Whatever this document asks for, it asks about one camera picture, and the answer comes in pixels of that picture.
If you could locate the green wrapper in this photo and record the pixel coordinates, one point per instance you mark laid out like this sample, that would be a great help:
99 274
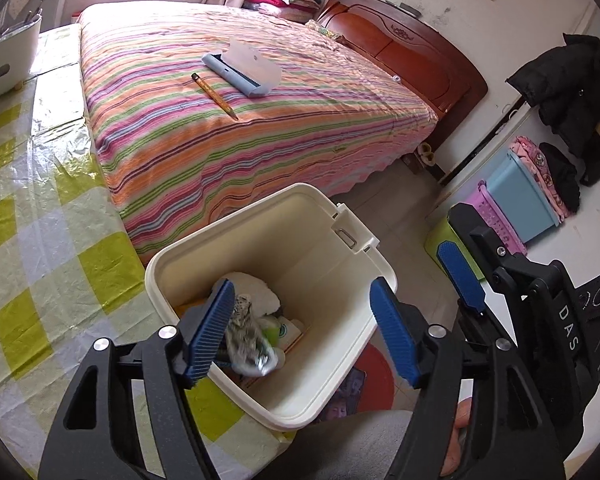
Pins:
245 345

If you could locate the black cloth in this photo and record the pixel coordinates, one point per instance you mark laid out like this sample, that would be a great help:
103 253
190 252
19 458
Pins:
560 175

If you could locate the white and green packet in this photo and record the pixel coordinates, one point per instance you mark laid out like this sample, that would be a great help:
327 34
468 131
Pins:
285 332

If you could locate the pink plastic basket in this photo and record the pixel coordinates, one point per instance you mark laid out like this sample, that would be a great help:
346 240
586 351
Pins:
500 220

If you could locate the pair of slippers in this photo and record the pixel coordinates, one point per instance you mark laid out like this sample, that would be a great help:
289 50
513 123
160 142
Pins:
424 155

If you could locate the person's grey trouser leg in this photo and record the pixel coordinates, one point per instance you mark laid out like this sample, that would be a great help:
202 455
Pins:
350 445

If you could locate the black jacket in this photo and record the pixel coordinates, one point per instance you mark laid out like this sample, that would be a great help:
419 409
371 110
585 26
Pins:
570 85

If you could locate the floral pillow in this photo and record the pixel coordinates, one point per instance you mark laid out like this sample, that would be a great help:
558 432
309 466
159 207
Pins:
327 30

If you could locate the white plastic bin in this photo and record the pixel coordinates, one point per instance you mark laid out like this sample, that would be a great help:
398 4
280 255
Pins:
305 240

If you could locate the checkered plastic tablecloth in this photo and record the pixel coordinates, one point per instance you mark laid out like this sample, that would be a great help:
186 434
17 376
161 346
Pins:
40 260

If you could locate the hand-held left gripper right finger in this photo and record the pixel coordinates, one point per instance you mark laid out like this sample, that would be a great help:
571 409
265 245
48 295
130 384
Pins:
395 330

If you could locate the yellow pencil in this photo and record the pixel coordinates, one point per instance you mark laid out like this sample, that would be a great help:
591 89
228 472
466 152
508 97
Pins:
212 95

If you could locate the white towel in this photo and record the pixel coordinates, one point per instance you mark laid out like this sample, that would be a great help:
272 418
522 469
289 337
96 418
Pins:
255 292

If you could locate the wooden headboard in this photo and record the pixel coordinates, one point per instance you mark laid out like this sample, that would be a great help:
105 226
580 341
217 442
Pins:
420 55

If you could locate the bunch of pens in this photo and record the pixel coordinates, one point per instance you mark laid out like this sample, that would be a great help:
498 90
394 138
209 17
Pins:
32 12

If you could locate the blue pencil case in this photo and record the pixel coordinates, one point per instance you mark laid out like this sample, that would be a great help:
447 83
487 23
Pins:
250 67

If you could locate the pink printed cloth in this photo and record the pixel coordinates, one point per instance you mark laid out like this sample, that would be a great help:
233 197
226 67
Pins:
535 165

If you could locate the red floor mat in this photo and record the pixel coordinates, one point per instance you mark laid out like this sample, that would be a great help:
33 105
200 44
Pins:
375 375

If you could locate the person's right hand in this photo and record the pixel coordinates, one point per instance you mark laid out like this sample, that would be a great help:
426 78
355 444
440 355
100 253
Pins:
460 415

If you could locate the green stool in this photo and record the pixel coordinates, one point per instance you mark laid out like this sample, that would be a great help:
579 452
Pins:
442 237

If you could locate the blue storage box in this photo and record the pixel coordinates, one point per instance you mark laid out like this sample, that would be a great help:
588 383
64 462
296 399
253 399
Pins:
520 195

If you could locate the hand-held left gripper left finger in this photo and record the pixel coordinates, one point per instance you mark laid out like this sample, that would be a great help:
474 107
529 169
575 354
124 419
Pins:
212 330

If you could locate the white desk organizer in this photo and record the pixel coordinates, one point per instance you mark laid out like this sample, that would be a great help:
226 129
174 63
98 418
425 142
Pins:
5 60

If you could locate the striped bed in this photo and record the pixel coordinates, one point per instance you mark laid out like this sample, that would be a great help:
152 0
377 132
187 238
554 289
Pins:
180 135

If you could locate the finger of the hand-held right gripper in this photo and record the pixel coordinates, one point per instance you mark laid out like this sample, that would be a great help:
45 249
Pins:
460 275
472 227

